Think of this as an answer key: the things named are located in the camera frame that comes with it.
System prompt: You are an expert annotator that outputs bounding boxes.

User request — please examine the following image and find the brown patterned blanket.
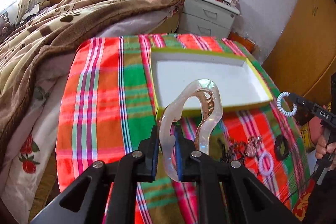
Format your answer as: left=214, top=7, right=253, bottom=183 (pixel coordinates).
left=1, top=0, right=181, bottom=160

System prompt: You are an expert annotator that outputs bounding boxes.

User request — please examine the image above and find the black wristband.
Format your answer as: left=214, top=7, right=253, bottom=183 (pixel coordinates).
left=273, top=135, right=290, bottom=161

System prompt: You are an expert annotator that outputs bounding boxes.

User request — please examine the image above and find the wooden wardrobe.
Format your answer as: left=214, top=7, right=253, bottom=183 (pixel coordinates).
left=262, top=0, right=335, bottom=105

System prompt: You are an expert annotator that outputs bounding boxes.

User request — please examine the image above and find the light blue spiral hair tie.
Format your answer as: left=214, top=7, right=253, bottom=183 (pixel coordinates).
left=276, top=91, right=298, bottom=117

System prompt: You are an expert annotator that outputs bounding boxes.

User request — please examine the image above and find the white tray with green rim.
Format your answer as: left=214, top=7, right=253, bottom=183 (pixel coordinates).
left=150, top=48, right=273, bottom=119

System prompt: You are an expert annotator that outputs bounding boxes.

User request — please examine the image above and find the plaid red green cloth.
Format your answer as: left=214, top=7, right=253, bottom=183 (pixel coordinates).
left=56, top=34, right=309, bottom=219

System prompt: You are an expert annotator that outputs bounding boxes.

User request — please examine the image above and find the tangled jewelry pile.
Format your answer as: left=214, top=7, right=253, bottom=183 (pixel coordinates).
left=217, top=136, right=262, bottom=165

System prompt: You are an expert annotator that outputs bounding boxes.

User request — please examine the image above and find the floral white bedsheet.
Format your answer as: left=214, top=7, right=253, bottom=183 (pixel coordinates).
left=0, top=74, right=69, bottom=224

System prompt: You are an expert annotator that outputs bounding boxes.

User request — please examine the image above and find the person's right hand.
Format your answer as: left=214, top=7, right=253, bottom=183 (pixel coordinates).
left=315, top=135, right=336, bottom=160

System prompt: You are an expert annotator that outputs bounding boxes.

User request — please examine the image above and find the grey bedside cabinet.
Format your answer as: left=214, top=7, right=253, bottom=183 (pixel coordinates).
left=177, top=0, right=240, bottom=38

